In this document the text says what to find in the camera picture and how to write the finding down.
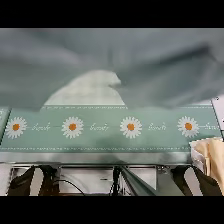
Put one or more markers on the silver frame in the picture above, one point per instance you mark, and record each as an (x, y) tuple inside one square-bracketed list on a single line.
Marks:
[(133, 181)]

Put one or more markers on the beige garment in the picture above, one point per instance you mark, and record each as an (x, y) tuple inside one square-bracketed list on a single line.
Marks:
[(211, 160)]

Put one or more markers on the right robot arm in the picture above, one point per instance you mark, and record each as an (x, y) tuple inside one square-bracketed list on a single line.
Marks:
[(196, 181)]

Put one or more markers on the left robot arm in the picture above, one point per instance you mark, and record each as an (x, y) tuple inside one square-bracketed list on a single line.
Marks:
[(28, 182)]

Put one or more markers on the white garment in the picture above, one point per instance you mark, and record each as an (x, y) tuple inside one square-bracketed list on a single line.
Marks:
[(88, 90)]

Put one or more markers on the grey-green garment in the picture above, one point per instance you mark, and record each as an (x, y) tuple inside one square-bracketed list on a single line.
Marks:
[(140, 63)]

